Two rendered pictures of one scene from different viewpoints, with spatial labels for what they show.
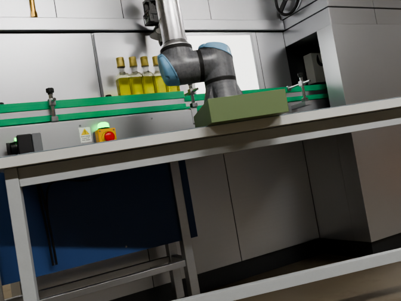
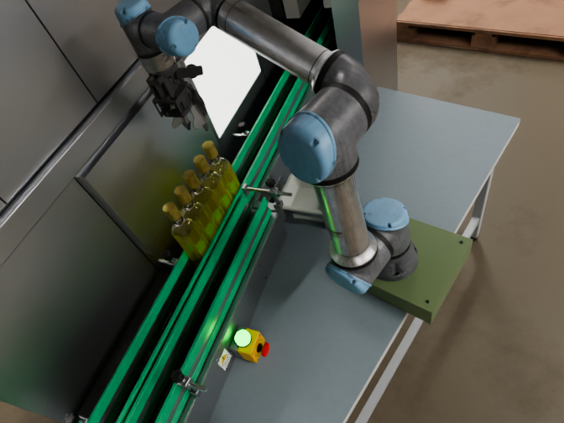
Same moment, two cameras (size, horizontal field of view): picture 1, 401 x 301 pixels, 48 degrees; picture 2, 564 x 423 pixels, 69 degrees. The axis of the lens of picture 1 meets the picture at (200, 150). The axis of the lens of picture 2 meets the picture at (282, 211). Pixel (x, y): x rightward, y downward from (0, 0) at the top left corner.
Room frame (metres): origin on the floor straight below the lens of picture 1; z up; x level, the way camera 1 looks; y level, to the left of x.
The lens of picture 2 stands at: (1.15, 0.37, 1.90)
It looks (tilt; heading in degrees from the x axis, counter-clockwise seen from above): 49 degrees down; 335
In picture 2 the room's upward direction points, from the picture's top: 21 degrees counter-clockwise
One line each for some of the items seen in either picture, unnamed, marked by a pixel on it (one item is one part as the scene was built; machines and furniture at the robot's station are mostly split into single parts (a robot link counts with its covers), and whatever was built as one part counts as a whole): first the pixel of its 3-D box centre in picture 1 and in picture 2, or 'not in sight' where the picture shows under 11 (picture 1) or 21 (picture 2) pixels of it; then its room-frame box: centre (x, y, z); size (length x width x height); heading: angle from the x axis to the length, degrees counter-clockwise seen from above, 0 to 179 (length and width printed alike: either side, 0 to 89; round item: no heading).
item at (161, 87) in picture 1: (162, 93); (220, 198); (2.06, 0.13, 0.99); 0.06 x 0.06 x 0.21; 30
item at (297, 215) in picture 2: not in sight; (308, 200); (1.97, -0.13, 0.79); 0.27 x 0.17 x 0.08; 28
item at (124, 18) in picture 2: not in sight; (142, 26); (2.08, 0.10, 1.53); 0.09 x 0.08 x 0.11; 9
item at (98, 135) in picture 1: (105, 139); (248, 344); (1.72, 0.35, 0.79); 0.07 x 0.07 x 0.07; 28
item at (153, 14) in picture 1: (154, 12); (170, 89); (2.07, 0.11, 1.37); 0.09 x 0.08 x 0.12; 120
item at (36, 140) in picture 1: (28, 147); not in sight; (1.58, 0.60, 0.79); 0.08 x 0.08 x 0.08; 28
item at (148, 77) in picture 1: (150, 94); (211, 212); (2.03, 0.19, 0.99); 0.06 x 0.06 x 0.21; 29
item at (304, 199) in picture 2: not in sight; (315, 199); (1.95, -0.14, 0.80); 0.22 x 0.17 x 0.09; 28
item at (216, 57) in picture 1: (215, 63); (384, 226); (1.60, -0.10, 0.98); 0.13 x 0.12 x 0.14; 99
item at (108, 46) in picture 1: (184, 65); (195, 110); (2.28, 0.01, 1.15); 0.90 x 0.03 x 0.34; 118
